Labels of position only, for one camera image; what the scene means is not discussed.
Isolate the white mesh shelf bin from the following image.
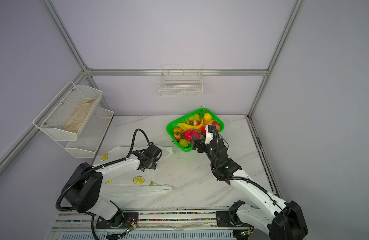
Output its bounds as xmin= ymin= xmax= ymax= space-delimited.
xmin=56 ymin=107 xmax=113 ymax=159
xmin=32 ymin=82 xmax=102 ymax=141

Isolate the fake pink dragon fruit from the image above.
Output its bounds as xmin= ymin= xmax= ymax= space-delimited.
xmin=182 ymin=130 xmax=202 ymax=144

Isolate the upper white mesh shelf bin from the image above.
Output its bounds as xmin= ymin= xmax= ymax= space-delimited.
xmin=32 ymin=82 xmax=102 ymax=141

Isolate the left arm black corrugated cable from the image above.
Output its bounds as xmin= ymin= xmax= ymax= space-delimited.
xmin=55 ymin=128 xmax=150 ymax=211

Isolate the beige cloth in bin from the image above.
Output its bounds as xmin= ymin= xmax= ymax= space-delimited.
xmin=62 ymin=97 xmax=98 ymax=134

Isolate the fake green apple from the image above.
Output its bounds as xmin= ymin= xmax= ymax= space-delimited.
xmin=178 ymin=139 xmax=189 ymax=148

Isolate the lower white mesh shelf bin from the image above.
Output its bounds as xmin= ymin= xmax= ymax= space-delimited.
xmin=56 ymin=107 xmax=113 ymax=159

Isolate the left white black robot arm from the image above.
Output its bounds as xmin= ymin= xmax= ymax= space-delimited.
xmin=55 ymin=144 xmax=162 ymax=226

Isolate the white wire wall basket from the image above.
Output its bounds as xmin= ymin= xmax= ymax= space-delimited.
xmin=158 ymin=65 xmax=204 ymax=97

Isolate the fake orange persimmon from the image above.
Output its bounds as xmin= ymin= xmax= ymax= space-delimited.
xmin=173 ymin=128 xmax=182 ymax=134

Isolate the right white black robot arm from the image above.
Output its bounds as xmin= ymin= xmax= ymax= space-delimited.
xmin=193 ymin=137 xmax=309 ymax=240

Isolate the green plastic fruit basket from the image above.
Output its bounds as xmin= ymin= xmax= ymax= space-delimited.
xmin=166 ymin=107 xmax=225 ymax=152

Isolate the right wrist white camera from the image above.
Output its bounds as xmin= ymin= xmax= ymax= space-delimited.
xmin=205 ymin=125 xmax=216 ymax=145

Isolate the fake yellow banana bunch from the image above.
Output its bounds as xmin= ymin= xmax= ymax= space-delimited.
xmin=177 ymin=120 xmax=214 ymax=131

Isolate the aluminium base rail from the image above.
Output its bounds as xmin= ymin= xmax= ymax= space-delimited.
xmin=47 ymin=209 xmax=269 ymax=240

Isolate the fake green starfruit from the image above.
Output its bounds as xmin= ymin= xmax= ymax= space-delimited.
xmin=188 ymin=114 xmax=201 ymax=122

